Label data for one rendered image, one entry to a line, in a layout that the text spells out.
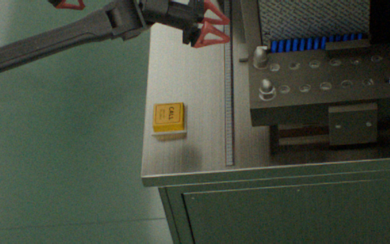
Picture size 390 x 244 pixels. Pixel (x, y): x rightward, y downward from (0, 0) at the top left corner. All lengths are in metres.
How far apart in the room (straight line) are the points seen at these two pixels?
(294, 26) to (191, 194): 0.44
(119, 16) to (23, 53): 0.22
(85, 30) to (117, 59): 1.66
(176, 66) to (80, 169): 1.11
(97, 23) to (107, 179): 1.33
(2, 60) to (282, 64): 0.60
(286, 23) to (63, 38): 0.49
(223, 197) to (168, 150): 0.16
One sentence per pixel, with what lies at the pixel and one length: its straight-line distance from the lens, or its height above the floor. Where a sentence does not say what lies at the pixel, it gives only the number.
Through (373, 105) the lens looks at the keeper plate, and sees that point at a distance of 1.89.
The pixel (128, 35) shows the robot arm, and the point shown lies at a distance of 1.91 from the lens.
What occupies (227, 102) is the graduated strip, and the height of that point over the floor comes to 0.90.
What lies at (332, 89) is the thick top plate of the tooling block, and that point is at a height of 1.03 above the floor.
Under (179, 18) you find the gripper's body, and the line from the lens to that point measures 1.94.
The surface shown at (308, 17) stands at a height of 1.09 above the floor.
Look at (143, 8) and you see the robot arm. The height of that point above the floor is 1.18.
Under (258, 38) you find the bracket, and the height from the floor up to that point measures 0.96.
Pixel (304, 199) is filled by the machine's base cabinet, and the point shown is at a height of 0.77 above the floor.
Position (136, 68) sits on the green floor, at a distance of 3.50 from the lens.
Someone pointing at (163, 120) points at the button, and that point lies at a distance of 2.04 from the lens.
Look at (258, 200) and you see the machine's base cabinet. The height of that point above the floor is 0.78.
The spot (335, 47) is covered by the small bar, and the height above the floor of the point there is 1.05.
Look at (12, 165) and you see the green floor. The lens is 3.31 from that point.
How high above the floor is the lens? 2.44
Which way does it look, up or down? 48 degrees down
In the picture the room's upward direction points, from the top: 12 degrees counter-clockwise
